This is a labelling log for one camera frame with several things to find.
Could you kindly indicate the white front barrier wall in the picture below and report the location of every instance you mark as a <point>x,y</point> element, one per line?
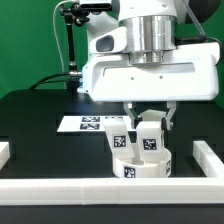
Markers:
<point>109,191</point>

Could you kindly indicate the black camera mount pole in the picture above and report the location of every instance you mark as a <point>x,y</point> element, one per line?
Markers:
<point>73,15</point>

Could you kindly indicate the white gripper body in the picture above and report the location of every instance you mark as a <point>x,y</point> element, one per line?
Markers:
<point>187,73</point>

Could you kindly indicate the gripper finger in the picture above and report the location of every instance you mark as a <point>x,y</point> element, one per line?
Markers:
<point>166,121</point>
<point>130,109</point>

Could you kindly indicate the black camera on mount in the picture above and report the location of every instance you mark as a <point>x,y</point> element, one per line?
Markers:
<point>104,5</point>

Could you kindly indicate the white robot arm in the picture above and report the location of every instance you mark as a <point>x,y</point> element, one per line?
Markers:
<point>135,56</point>

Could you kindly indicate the white marker sheet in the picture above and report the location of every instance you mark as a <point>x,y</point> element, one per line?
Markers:
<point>72,124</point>

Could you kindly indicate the white left barrier block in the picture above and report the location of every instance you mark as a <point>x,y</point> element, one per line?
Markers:
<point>4,153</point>

